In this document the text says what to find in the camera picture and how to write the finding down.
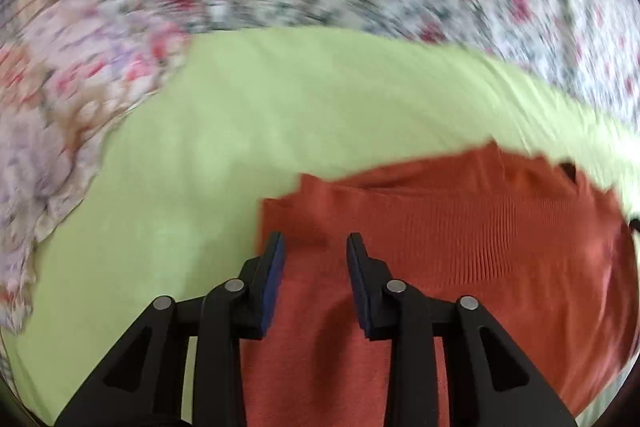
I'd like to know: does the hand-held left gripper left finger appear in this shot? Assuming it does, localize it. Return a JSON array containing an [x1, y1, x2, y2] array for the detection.
[[54, 232, 286, 427]]

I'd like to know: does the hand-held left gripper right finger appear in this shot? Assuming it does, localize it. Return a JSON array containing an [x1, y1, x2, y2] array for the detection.
[[346, 232, 578, 427]]

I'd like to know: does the rust orange knit top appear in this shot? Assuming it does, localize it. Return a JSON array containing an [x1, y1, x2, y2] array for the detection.
[[240, 142, 640, 427]]

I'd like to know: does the light green sheet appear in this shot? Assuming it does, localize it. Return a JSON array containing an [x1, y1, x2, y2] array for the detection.
[[5, 27, 640, 427]]

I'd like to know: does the pastel floral ruffled cloth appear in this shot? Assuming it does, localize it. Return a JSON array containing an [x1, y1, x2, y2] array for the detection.
[[0, 0, 193, 373]]

